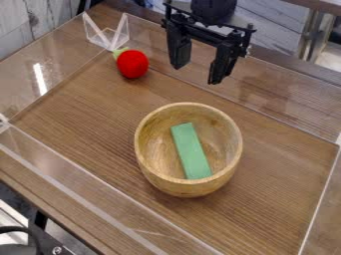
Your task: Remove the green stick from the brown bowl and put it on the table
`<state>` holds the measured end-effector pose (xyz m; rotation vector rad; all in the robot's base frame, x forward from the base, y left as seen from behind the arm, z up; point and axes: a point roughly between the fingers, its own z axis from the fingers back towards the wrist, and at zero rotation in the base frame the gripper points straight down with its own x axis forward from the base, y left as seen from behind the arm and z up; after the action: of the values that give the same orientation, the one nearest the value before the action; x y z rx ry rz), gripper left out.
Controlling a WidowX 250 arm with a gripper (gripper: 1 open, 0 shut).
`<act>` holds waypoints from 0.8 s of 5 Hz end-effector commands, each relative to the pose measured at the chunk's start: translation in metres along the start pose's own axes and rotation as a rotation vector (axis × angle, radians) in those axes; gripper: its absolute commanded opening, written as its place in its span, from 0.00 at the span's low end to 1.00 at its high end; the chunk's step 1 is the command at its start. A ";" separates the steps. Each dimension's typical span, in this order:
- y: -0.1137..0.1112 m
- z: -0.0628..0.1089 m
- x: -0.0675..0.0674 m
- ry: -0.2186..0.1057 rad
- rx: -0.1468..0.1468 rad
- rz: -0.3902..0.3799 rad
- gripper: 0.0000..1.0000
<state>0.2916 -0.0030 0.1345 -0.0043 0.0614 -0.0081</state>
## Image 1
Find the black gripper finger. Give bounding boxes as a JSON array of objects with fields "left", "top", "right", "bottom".
[
  {"left": 208, "top": 42, "right": 238, "bottom": 85},
  {"left": 168, "top": 21, "right": 192, "bottom": 70}
]

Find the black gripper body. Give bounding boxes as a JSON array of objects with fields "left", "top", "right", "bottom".
[{"left": 165, "top": 2, "right": 256, "bottom": 57}]

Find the brown wooden bowl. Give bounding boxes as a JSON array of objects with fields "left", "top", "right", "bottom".
[{"left": 134, "top": 103, "right": 244, "bottom": 197}]

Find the green rectangular stick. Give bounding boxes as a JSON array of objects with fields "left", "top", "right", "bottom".
[{"left": 170, "top": 123, "right": 212, "bottom": 179}]

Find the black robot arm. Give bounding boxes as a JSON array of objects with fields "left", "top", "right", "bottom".
[{"left": 162, "top": 0, "right": 257, "bottom": 85}]

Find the red felt strawberry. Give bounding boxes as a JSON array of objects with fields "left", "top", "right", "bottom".
[{"left": 114, "top": 48, "right": 150, "bottom": 79}]

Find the clear acrylic front barrier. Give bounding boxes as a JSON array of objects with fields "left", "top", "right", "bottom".
[{"left": 0, "top": 114, "right": 222, "bottom": 255}]

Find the black table leg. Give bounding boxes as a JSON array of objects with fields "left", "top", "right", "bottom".
[{"left": 34, "top": 210, "right": 48, "bottom": 229}]

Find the clear acrylic corner bracket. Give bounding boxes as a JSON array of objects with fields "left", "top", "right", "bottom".
[{"left": 82, "top": 13, "right": 130, "bottom": 52}]

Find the metal frame in background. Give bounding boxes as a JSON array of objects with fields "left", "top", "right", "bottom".
[{"left": 297, "top": 10, "right": 337, "bottom": 63}]

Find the black cable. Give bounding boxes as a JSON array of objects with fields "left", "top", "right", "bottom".
[{"left": 0, "top": 225, "right": 46, "bottom": 255}]

